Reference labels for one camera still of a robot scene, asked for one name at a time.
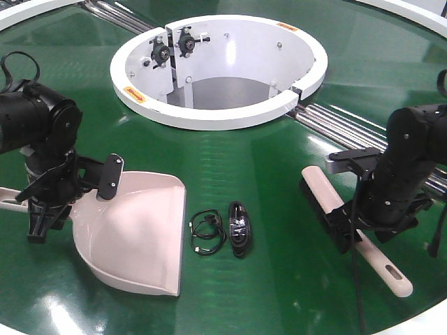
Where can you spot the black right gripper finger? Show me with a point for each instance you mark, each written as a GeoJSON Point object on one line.
{"type": "Point", "coordinates": [337, 224]}

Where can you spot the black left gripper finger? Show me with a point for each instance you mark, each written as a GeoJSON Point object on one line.
{"type": "Point", "coordinates": [110, 177]}
{"type": "Point", "coordinates": [43, 218]}

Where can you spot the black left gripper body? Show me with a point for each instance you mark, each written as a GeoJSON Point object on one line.
{"type": "Point", "coordinates": [57, 180]}

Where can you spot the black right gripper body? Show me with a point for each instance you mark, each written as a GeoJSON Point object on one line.
{"type": "Point", "coordinates": [386, 218]}

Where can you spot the pink hand brush black bristles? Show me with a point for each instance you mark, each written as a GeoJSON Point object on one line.
{"type": "Point", "coordinates": [329, 199]}

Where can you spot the pink plastic dustpan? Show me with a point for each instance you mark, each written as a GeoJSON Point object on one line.
{"type": "Point", "coordinates": [134, 242]}

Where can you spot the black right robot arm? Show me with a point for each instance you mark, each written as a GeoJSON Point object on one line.
{"type": "Point", "coordinates": [388, 193]}

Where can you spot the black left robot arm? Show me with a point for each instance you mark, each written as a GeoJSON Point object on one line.
{"type": "Point", "coordinates": [44, 125]}

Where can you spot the yellow arrow warning sticker front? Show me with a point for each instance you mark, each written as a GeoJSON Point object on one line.
{"type": "Point", "coordinates": [135, 94]}

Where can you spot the yellow arrow warning sticker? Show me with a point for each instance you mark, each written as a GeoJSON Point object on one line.
{"type": "Point", "coordinates": [287, 26]}
{"type": "Point", "coordinates": [135, 94]}

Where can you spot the steel rollers right gap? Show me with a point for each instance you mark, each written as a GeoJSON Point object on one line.
{"type": "Point", "coordinates": [347, 129]}

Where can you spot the steel rollers gap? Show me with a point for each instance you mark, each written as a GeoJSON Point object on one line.
{"type": "Point", "coordinates": [117, 16]}
{"type": "Point", "coordinates": [347, 129]}

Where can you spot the steel rollers upper left gap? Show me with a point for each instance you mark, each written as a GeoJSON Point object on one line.
{"type": "Point", "coordinates": [117, 16]}

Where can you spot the white outer rim left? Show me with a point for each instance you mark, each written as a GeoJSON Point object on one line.
{"type": "Point", "coordinates": [13, 12]}

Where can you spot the white rim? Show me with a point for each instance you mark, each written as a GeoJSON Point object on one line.
{"type": "Point", "coordinates": [13, 12]}
{"type": "Point", "coordinates": [424, 17]}

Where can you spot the yellow arrow warning sticker back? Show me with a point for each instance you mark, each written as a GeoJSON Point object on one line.
{"type": "Point", "coordinates": [287, 26]}

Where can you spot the white outer rim right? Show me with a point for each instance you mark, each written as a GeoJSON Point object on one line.
{"type": "Point", "coordinates": [424, 17]}

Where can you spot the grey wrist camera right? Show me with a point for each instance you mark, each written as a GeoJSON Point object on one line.
{"type": "Point", "coordinates": [358, 161]}

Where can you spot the left black bearing mount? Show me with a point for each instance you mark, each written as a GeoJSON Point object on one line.
{"type": "Point", "coordinates": [160, 52]}

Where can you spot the black bearing mount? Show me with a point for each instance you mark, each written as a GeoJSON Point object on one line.
{"type": "Point", "coordinates": [160, 52]}
{"type": "Point", "coordinates": [187, 42]}

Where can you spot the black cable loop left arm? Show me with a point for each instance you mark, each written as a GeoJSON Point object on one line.
{"type": "Point", "coordinates": [19, 69]}

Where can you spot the white central ring housing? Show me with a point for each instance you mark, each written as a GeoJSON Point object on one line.
{"type": "Point", "coordinates": [251, 72]}

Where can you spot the right black bearing mount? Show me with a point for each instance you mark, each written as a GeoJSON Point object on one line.
{"type": "Point", "coordinates": [187, 42]}

